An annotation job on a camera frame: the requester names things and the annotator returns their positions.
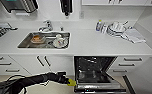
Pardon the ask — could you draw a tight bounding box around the small white blue bottle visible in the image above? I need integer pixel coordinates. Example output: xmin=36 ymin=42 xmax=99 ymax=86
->
xmin=94 ymin=18 xmax=103 ymax=33

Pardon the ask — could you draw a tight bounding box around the white wall outlet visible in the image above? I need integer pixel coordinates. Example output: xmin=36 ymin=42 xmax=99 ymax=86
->
xmin=78 ymin=10 xmax=86 ymax=20

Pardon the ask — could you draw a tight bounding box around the white two-door base cabinet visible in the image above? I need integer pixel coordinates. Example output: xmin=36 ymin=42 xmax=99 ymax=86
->
xmin=8 ymin=54 xmax=75 ymax=78

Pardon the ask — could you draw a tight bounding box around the small white cup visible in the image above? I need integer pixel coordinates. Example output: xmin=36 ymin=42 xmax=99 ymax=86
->
xmin=101 ymin=22 xmax=109 ymax=35

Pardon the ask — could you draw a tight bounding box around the chrome faucet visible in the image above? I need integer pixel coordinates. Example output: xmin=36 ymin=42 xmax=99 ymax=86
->
xmin=37 ymin=19 xmax=55 ymax=33

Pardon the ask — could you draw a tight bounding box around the orange bowl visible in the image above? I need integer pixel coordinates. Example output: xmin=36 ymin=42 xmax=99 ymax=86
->
xmin=29 ymin=33 xmax=47 ymax=45

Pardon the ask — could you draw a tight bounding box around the stainless steel dishwasher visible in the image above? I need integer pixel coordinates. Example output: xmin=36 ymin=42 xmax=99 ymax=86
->
xmin=73 ymin=55 xmax=128 ymax=94

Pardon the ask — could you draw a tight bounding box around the white three-drawer stack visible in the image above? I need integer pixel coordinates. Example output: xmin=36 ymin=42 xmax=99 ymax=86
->
xmin=0 ymin=54 xmax=32 ymax=76
xmin=106 ymin=55 xmax=152 ymax=79

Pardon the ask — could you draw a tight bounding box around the yellow cup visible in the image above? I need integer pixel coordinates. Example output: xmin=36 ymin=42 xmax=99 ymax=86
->
xmin=67 ymin=78 xmax=77 ymax=88

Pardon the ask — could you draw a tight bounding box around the white dish drying rack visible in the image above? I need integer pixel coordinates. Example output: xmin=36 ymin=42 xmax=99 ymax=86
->
xmin=0 ymin=22 xmax=18 ymax=43

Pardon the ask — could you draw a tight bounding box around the white wall cabinet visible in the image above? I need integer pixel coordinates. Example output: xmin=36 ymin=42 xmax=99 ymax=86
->
xmin=80 ymin=0 xmax=152 ymax=7

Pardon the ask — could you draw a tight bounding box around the black soap dispenser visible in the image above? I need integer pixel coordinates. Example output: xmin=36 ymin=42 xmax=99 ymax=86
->
xmin=59 ymin=0 xmax=74 ymax=17

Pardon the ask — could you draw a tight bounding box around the white paper towel pile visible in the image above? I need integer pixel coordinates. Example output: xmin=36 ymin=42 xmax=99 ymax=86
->
xmin=121 ymin=28 xmax=148 ymax=45

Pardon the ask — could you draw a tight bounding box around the stack of white bowls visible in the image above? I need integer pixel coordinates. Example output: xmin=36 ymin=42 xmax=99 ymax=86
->
xmin=106 ymin=20 xmax=129 ymax=38

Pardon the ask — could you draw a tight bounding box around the steel kitchen sink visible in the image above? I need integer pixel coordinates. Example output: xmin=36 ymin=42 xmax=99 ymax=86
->
xmin=16 ymin=31 xmax=72 ymax=50

